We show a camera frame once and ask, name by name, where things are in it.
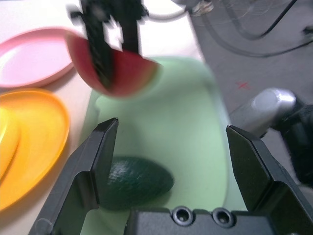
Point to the yellow toy banana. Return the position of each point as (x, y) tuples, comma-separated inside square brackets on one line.
[(6, 137)]

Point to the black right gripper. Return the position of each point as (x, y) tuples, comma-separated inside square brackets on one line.
[(110, 9)]

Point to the yellow round plate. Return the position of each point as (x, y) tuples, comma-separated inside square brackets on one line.
[(44, 137)]

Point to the red toy watermelon slice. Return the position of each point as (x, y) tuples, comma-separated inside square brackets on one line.
[(129, 73)]

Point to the light green oval mat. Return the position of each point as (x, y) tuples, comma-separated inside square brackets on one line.
[(171, 127)]

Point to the dark green toy avocado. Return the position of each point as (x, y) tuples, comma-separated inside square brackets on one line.
[(137, 181)]

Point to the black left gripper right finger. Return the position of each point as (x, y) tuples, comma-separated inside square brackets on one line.
[(269, 181)]

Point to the pink round plate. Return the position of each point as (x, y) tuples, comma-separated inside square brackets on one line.
[(29, 61)]

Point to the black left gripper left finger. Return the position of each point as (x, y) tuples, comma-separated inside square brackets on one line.
[(80, 176)]

